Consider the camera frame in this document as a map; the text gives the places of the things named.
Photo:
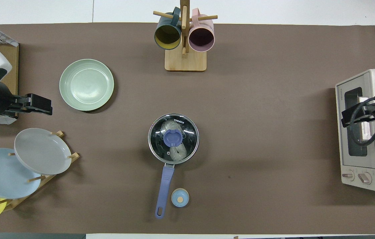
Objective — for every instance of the glass lid with blue knob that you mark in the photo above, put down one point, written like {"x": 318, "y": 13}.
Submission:
{"x": 173, "y": 137}

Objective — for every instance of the grey plate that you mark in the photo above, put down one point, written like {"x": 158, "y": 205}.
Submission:
{"x": 41, "y": 151}

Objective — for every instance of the light green plate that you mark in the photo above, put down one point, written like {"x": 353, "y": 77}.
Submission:
{"x": 86, "y": 84}

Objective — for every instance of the wooden plate rack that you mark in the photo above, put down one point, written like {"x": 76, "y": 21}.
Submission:
{"x": 75, "y": 155}

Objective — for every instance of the light blue plate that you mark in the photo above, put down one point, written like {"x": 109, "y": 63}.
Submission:
{"x": 1, "y": 172}

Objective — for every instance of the brown table mat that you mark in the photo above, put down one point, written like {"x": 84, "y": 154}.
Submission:
{"x": 257, "y": 132}

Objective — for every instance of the teal mug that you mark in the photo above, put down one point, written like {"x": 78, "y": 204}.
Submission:
{"x": 167, "y": 35}

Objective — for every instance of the dark blue saucepan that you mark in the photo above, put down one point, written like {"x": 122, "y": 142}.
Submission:
{"x": 164, "y": 186}

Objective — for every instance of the wooden mug tree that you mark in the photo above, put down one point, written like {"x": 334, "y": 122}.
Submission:
{"x": 185, "y": 61}

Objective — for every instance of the pink mug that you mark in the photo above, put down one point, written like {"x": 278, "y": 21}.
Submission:
{"x": 201, "y": 38}

